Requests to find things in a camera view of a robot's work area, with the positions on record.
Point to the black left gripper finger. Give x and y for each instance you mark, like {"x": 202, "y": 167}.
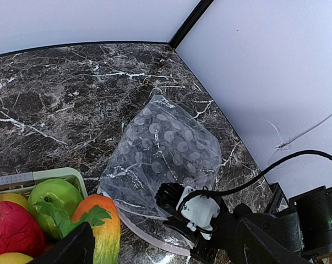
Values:
{"x": 77, "y": 247}

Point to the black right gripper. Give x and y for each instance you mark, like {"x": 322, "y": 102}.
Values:
{"x": 296, "y": 234}

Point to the clear dotted zip bag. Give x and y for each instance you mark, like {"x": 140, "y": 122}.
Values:
{"x": 162, "y": 144}

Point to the orange green toy mango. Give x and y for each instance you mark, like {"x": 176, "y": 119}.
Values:
{"x": 102, "y": 215}

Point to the red toy pepper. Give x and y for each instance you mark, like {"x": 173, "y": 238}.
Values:
{"x": 19, "y": 232}

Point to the yellow toy mango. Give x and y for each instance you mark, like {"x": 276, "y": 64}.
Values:
{"x": 14, "y": 198}

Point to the pale green plastic basket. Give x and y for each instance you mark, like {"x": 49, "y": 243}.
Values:
{"x": 24, "y": 183}

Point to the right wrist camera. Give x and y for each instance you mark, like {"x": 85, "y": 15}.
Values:
{"x": 193, "y": 210}

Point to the black right corner post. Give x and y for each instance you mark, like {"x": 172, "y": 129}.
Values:
{"x": 188, "y": 24}

